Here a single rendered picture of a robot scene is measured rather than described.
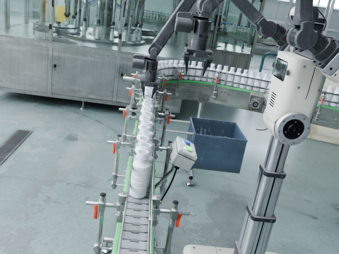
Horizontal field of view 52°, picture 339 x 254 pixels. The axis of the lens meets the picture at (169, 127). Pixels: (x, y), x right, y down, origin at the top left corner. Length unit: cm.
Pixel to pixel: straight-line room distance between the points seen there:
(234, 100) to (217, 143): 122
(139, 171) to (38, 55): 409
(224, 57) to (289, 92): 537
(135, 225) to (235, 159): 114
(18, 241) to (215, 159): 143
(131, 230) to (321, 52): 92
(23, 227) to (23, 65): 291
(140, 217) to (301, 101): 88
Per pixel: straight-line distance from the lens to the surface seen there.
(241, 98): 322
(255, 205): 187
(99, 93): 505
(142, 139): 126
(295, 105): 162
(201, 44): 131
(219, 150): 208
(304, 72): 158
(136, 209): 116
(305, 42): 138
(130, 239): 104
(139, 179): 117
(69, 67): 505
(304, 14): 140
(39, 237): 267
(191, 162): 135
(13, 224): 281
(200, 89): 322
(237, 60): 698
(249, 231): 192
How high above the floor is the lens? 164
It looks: 20 degrees down
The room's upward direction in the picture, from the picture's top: 9 degrees clockwise
